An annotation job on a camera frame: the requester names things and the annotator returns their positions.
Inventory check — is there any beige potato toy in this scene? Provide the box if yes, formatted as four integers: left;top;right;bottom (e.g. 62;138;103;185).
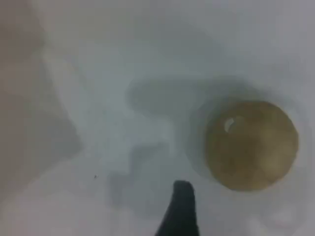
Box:
204;100;300;192

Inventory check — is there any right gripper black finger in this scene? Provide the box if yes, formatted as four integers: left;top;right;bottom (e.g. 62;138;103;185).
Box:
155;180;200;236

